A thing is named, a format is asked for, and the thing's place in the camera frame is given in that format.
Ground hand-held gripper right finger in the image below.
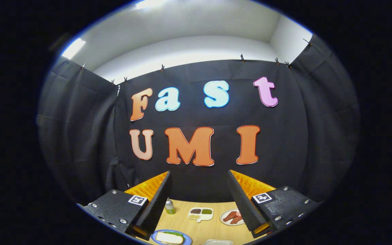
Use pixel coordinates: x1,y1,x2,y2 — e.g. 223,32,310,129
228,170,323,239

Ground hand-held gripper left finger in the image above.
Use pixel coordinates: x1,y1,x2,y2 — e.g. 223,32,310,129
77,171,173,241

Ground toasted bread slice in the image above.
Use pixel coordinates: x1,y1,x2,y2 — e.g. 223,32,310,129
155,231,184,245

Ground white oval plate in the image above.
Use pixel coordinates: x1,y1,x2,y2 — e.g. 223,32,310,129
220,209,246,226

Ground white divided dish with beans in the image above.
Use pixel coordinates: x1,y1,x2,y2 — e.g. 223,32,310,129
187,207,214,223

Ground blue plate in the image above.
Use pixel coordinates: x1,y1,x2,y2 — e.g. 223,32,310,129
150,229,192,245

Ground black backdrop cloth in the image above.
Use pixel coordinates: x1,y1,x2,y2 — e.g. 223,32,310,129
36,34,360,205

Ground row of black cloth clips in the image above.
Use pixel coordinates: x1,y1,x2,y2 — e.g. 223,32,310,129
80,38,314,85

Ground ceiling light strip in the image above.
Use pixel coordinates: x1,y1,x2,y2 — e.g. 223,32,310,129
61,38,86,60

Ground ceiling light panel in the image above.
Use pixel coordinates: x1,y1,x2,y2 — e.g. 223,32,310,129
135,0,169,10

